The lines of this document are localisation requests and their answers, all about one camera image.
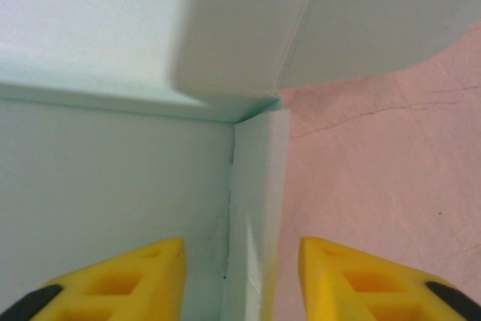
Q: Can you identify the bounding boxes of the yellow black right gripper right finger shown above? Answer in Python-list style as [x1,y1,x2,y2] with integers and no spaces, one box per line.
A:
[298,236,481,321]

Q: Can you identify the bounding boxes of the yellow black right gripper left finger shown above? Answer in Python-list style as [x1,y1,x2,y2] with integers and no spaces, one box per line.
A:
[0,237,187,321]

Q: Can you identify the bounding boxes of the mint green paper box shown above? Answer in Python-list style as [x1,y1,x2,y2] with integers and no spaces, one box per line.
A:
[0,0,481,321]

